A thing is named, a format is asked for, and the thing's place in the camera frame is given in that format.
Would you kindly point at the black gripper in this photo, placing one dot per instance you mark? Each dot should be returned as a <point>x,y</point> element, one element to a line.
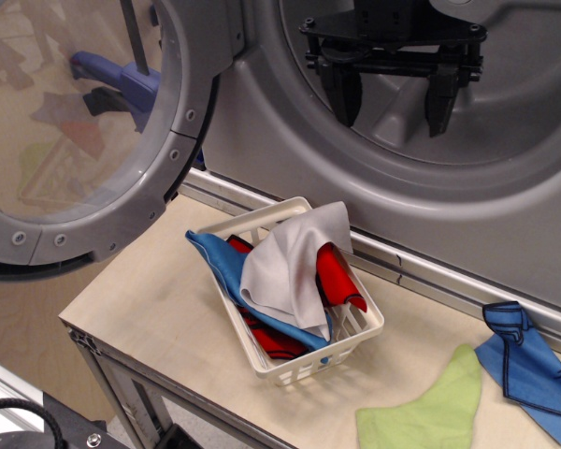
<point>404,38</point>

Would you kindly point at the small red cloth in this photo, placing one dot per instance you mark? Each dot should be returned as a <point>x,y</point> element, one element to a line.
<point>334,284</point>

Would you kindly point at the grey cloth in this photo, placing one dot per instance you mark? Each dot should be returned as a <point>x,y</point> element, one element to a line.
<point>278,276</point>

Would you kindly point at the plain blue cloth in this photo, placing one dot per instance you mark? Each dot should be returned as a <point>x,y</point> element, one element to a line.
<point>226,263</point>

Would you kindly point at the white plastic laundry basket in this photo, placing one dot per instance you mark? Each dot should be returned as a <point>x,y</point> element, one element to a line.
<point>348,325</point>

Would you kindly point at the grey toy washing machine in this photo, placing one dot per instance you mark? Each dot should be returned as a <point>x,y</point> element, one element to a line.
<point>484,197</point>

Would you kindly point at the grey round machine door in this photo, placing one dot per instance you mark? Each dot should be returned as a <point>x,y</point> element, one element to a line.
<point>104,105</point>

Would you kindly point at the red shirt with black trim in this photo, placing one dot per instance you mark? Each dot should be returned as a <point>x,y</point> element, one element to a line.
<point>274,343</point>

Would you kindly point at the blue shirt with black outline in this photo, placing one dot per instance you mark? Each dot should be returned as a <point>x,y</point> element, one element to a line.
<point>522,363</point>

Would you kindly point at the light green cloth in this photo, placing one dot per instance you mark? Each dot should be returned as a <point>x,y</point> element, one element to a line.
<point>442,417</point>

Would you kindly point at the aluminium table frame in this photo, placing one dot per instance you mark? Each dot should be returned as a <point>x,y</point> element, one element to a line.
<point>146,334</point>

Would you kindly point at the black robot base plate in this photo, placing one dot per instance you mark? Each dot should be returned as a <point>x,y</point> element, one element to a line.
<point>62,427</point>

